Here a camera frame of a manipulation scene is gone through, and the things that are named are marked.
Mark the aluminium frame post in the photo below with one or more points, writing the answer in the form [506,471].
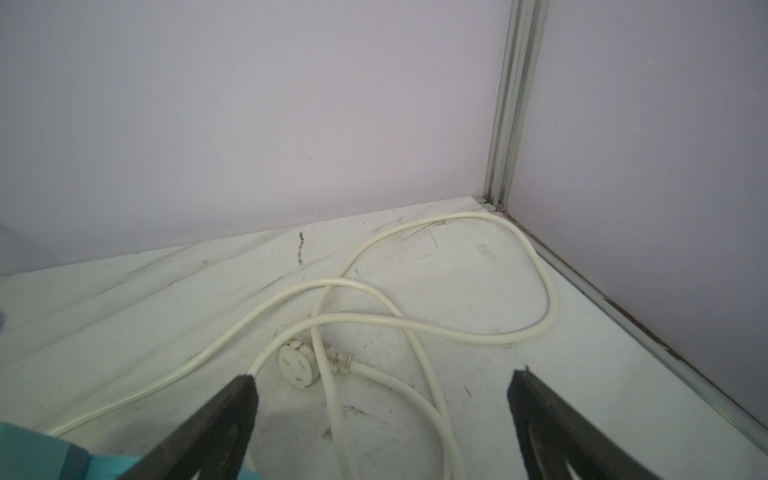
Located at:
[525,28]

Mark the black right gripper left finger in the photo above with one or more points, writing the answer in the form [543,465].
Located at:
[211,444]

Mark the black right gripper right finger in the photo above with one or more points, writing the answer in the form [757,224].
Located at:
[557,442]

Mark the teal rectangular power strip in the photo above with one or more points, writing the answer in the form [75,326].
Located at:
[28,454]

